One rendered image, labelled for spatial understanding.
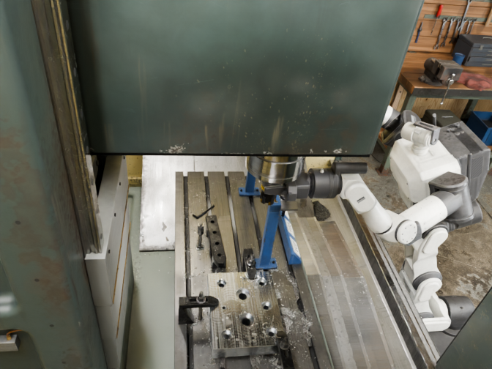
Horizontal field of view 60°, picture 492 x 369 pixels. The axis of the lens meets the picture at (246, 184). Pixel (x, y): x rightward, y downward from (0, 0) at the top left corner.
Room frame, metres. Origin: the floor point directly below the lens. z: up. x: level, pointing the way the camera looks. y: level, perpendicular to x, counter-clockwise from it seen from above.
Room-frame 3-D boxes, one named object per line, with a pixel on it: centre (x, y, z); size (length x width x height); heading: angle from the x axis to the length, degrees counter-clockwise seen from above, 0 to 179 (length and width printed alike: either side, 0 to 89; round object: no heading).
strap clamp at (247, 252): (1.03, -0.05, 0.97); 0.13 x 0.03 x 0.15; 12
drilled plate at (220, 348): (0.85, -0.05, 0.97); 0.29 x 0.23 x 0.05; 12
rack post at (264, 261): (1.12, -0.11, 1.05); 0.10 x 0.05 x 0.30; 102
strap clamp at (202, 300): (0.84, 0.11, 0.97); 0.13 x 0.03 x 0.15; 102
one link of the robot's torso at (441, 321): (1.48, -1.06, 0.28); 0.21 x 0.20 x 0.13; 102
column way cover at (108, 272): (0.86, 0.37, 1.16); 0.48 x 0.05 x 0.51; 12
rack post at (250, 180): (1.55, -0.02, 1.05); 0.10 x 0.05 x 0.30; 102
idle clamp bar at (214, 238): (1.17, 0.09, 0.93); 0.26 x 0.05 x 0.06; 17
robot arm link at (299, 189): (0.97, -0.17, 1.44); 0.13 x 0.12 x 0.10; 11
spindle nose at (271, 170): (0.95, -0.07, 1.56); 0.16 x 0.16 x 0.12
